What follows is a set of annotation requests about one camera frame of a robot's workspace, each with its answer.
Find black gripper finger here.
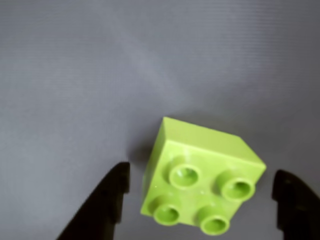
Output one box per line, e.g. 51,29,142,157
271,169,320,240
56,161,131,240

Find green lego block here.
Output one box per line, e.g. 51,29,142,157
139,116,268,237

